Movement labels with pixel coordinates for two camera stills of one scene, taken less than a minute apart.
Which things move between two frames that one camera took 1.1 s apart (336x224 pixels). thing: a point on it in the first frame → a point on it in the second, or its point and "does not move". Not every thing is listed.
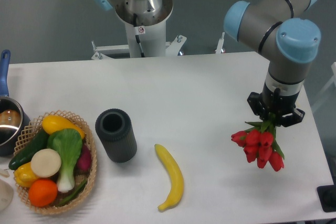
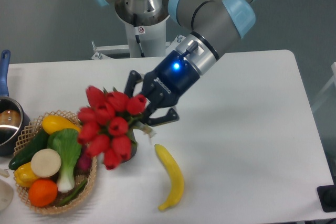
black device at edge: (327, 194) does not move
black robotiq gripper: (273, 103) → (162, 86)
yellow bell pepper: (24, 176) does not move
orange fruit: (43, 193) does not move
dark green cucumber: (23, 156) does not move
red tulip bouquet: (259, 143) → (107, 124)
